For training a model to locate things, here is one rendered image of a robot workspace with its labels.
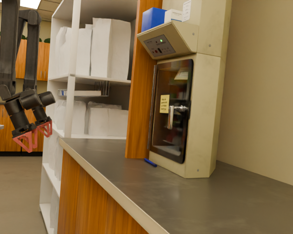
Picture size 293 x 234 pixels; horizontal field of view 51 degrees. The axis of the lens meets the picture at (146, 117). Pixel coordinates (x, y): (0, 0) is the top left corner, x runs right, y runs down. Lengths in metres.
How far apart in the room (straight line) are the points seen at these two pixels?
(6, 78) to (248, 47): 1.09
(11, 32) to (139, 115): 0.64
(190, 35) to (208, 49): 0.09
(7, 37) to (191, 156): 0.82
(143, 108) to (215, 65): 0.43
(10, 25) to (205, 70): 0.74
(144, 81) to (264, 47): 0.57
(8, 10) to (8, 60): 0.18
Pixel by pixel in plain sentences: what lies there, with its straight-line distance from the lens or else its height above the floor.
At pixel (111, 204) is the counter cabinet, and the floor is 0.84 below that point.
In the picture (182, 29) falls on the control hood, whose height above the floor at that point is 1.48.
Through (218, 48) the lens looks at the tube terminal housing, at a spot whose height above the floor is 1.44.
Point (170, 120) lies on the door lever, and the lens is 1.15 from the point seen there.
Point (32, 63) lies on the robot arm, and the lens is 1.68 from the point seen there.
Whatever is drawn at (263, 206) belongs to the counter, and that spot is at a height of 0.94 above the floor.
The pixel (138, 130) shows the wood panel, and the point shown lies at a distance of 1.46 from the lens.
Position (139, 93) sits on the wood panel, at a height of 1.25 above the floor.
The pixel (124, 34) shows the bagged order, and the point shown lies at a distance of 2.55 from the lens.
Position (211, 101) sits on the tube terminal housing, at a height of 1.24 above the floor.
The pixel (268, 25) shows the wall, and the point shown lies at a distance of 1.54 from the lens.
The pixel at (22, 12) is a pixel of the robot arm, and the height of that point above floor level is 1.61.
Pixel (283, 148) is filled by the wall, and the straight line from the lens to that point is 1.40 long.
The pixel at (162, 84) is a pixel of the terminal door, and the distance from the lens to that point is 1.34.
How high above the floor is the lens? 1.22
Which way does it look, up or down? 3 degrees down
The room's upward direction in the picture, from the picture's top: 5 degrees clockwise
